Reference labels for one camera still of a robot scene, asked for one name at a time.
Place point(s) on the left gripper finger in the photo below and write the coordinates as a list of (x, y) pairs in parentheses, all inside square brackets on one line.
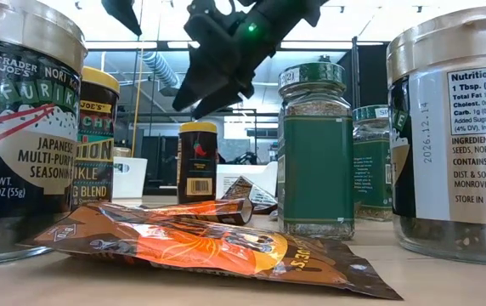
[(122, 10)]

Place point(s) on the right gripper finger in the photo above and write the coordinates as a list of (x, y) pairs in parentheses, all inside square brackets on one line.
[(226, 98), (196, 85)]

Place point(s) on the chili onion jar yellow lid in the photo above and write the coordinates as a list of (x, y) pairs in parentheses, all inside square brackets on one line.
[(96, 140), (197, 170)]

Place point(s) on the green label spice jar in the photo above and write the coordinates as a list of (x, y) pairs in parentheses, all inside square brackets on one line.
[(370, 178), (315, 170)]

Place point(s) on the orange brown seasoning packet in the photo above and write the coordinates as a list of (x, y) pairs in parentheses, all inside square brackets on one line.
[(205, 251), (209, 212)]

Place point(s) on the white plastic bin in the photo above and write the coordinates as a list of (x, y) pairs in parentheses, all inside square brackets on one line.
[(234, 170), (134, 183)]

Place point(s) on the long ceiling light fixture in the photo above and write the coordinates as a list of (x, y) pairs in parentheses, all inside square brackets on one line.
[(311, 44)]

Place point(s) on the black partition curtain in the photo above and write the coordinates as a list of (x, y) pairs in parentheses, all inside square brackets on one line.
[(370, 72)]

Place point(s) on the silver flexible ventilation duct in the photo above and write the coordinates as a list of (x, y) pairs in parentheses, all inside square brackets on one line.
[(160, 68)]

